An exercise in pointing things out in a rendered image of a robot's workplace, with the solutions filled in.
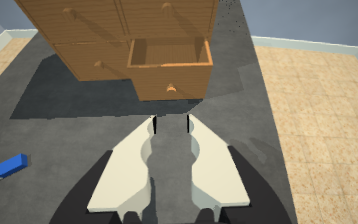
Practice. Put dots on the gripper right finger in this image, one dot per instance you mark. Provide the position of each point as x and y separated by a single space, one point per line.
223 180

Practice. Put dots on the brown wooden chest of drawers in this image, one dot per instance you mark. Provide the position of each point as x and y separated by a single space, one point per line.
127 35

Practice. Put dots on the blue and white eraser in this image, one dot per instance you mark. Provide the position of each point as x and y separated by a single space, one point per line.
13 165

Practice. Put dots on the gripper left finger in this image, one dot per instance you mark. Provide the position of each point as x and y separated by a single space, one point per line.
117 183

